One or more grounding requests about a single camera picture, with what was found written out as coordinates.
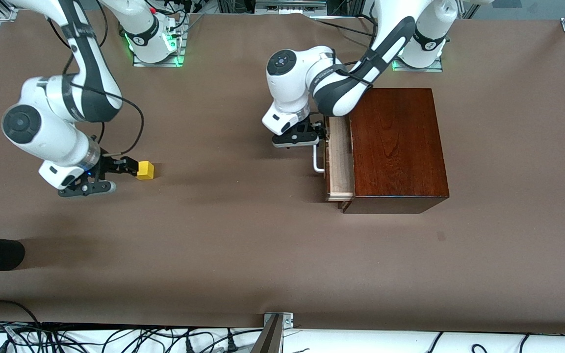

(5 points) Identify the wooden drawer with metal handle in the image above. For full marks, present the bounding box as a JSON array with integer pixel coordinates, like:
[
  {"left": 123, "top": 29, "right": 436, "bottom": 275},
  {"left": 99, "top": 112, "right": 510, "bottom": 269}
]
[{"left": 313, "top": 115, "right": 356, "bottom": 202}]

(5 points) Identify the dark brown wooden cabinet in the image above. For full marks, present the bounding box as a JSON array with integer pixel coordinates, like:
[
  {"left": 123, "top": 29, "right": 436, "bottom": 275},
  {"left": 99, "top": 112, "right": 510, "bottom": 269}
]
[{"left": 340, "top": 88, "right": 450, "bottom": 214}]

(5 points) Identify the brown paper table cover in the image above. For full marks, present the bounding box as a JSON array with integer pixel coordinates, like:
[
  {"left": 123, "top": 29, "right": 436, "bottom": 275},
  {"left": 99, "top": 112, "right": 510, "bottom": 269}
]
[{"left": 0, "top": 10, "right": 565, "bottom": 335}]

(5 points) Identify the grey metal equipment box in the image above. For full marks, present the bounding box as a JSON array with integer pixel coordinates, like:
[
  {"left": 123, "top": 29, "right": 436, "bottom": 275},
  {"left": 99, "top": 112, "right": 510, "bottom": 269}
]
[{"left": 255, "top": 0, "right": 328, "bottom": 14}]

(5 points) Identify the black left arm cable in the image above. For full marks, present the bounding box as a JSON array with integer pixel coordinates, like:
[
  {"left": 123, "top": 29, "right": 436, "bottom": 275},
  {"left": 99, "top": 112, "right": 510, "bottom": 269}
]
[{"left": 332, "top": 20, "right": 411, "bottom": 90}]

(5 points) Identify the black cable on table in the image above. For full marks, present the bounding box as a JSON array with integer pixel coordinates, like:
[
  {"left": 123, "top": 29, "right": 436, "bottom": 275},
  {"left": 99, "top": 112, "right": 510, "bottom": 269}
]
[{"left": 309, "top": 15, "right": 379, "bottom": 39}]

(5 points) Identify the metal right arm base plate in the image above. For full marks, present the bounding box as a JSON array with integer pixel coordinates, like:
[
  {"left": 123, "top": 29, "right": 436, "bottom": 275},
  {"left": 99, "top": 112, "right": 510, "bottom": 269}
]
[{"left": 133, "top": 15, "right": 186, "bottom": 68}]

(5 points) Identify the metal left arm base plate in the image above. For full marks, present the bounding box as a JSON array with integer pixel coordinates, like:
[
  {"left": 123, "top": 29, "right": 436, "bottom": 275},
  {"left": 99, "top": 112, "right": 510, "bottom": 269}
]
[{"left": 392, "top": 54, "right": 444, "bottom": 73}]

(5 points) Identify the small metal mounting bracket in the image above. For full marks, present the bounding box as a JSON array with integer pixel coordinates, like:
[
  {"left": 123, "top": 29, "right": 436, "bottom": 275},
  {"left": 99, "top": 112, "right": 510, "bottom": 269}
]
[{"left": 263, "top": 312, "right": 294, "bottom": 328}]

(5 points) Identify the tangled black cable bundle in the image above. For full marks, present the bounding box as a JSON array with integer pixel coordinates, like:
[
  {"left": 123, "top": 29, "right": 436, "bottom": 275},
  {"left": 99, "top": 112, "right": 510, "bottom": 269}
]
[{"left": 0, "top": 300, "right": 263, "bottom": 353}]

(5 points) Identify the dark camera support beam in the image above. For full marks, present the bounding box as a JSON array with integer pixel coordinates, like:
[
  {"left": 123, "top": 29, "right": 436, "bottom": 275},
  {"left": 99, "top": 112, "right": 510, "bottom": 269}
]
[{"left": 251, "top": 315, "right": 283, "bottom": 353}]

